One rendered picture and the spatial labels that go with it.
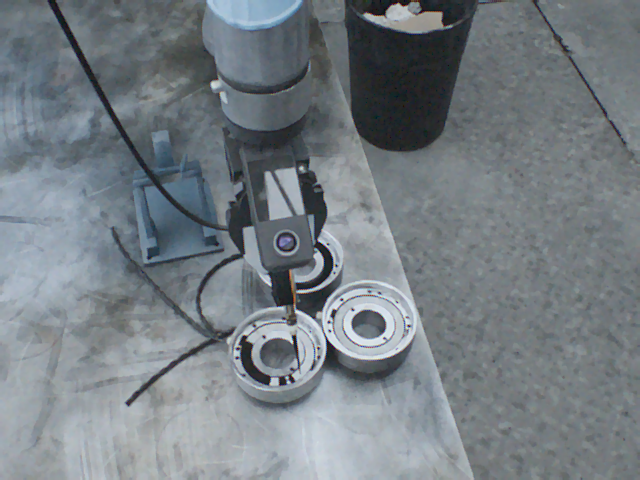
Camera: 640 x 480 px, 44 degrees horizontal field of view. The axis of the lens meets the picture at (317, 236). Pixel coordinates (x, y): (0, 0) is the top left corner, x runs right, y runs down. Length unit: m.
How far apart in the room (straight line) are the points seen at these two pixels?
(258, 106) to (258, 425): 0.38
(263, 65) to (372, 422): 0.43
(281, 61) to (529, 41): 2.14
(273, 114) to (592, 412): 1.35
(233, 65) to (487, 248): 1.51
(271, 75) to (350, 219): 0.45
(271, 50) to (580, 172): 1.77
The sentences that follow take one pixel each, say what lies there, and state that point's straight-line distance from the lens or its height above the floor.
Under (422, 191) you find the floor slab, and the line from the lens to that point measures 2.17.
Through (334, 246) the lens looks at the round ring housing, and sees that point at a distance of 0.97.
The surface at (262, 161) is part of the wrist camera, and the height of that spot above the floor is 1.10.
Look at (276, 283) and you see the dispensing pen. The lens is 0.80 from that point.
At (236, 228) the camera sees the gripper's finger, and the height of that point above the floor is 1.01.
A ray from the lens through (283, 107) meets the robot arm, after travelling 0.64.
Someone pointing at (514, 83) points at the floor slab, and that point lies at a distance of 2.54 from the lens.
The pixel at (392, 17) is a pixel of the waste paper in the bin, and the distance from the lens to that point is 2.21.
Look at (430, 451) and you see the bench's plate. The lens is 0.87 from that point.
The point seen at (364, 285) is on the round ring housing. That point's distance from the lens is 0.93.
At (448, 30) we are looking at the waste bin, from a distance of 1.99.
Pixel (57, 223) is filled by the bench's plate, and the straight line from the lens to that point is 1.08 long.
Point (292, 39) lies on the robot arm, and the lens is 0.61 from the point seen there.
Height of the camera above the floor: 1.59
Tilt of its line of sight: 51 degrees down
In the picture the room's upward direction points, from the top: straight up
